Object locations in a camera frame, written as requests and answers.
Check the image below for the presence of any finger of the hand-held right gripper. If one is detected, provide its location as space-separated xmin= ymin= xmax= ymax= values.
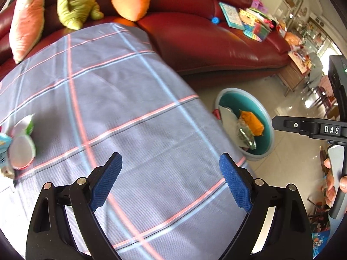
xmin=272 ymin=115 xmax=347 ymax=141

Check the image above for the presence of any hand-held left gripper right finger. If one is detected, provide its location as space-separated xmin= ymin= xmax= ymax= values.
xmin=219 ymin=153 xmax=313 ymax=260

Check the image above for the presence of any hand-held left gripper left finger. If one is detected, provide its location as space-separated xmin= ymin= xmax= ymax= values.
xmin=26 ymin=152 xmax=123 ymax=260

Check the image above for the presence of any grey bin with teal inside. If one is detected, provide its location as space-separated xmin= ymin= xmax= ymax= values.
xmin=213 ymin=88 xmax=275 ymax=161

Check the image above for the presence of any person's right hand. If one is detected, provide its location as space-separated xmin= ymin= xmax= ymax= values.
xmin=324 ymin=158 xmax=347 ymax=208

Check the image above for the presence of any dark dining chair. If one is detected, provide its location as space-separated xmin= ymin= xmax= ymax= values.
xmin=306 ymin=80 xmax=335 ymax=113

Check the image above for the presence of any wooden side table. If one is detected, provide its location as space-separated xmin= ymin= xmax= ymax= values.
xmin=278 ymin=51 xmax=311 ymax=96

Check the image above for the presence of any clear green plastic wrapper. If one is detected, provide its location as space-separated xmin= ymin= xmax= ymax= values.
xmin=237 ymin=122 xmax=257 ymax=151

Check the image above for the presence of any orange snack wrapper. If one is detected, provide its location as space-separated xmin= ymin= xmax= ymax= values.
xmin=239 ymin=110 xmax=265 ymax=137

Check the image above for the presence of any orange bag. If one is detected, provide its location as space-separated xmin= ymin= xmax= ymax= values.
xmin=285 ymin=32 xmax=301 ymax=46

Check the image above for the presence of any grey plaid bedsheet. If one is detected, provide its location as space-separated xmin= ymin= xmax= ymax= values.
xmin=0 ymin=23 xmax=247 ymax=260

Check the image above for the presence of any white cup with green label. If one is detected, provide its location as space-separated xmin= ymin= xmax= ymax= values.
xmin=8 ymin=135 xmax=36 ymax=170

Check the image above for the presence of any pile of colourful toy blocks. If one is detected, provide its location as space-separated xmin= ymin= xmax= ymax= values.
xmin=239 ymin=7 xmax=274 ymax=42

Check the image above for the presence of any white green-rimmed cup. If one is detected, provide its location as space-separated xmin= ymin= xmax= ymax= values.
xmin=12 ymin=114 xmax=35 ymax=137

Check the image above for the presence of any pink plastic toy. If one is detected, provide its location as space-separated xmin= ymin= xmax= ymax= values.
xmin=251 ymin=0 xmax=269 ymax=14

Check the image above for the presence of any blue snack packet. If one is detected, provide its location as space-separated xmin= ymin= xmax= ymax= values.
xmin=0 ymin=133 xmax=13 ymax=180

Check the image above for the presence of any teal picture book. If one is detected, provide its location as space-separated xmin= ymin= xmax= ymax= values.
xmin=219 ymin=2 xmax=244 ymax=30

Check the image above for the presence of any dark red leather sofa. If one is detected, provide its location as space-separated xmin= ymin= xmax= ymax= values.
xmin=0 ymin=0 xmax=292 ymax=76

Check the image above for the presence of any pink carrot plush pillow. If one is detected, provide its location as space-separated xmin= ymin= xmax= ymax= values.
xmin=9 ymin=0 xmax=45 ymax=64

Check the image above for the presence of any green dinosaur plush toy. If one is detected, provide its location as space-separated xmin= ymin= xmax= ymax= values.
xmin=57 ymin=0 xmax=105 ymax=30

